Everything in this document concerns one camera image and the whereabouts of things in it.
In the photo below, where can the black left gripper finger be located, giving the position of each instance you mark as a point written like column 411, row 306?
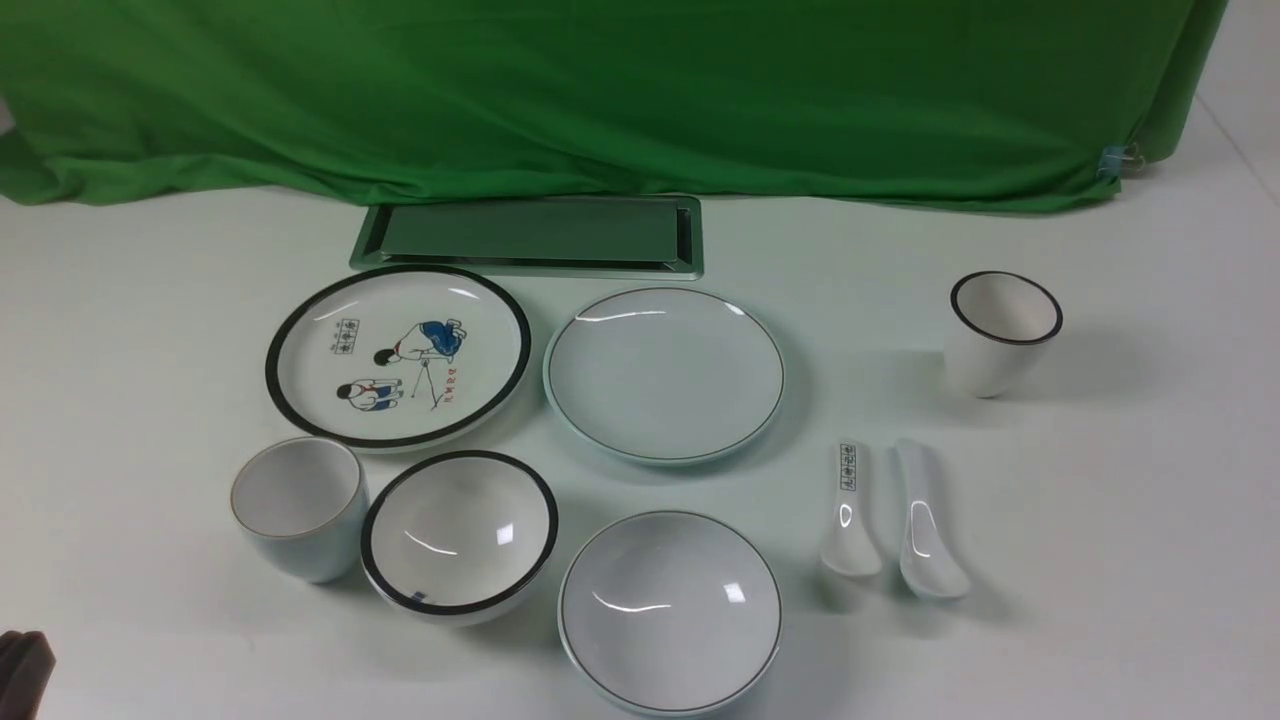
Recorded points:
column 27, row 662

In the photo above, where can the pale green round cup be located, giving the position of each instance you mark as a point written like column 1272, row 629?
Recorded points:
column 302, row 503

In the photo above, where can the pale green bowl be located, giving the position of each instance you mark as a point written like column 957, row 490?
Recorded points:
column 670, row 615

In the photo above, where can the plain white spoon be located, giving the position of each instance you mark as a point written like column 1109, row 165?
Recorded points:
column 925, row 561

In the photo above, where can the black-rimmed white bowl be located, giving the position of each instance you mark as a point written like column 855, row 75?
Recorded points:
column 461, row 538

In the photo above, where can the black-rimmed illustrated plate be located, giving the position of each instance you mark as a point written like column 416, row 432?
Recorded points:
column 399, row 359

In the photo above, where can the pale green plain plate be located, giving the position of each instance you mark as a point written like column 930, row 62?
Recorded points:
column 665, row 376

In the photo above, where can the metal rectangular tray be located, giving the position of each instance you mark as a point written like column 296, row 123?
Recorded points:
column 639, row 238

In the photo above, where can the white spoon with print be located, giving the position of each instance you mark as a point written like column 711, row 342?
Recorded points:
column 848, row 550

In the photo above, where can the black-rimmed white cup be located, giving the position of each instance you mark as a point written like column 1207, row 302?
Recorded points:
column 1004, row 323

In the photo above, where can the green backdrop cloth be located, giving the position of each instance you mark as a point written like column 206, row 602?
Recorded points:
column 999, row 106

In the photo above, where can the blue binder clip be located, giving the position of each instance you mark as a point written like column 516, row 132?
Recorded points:
column 1118, row 161

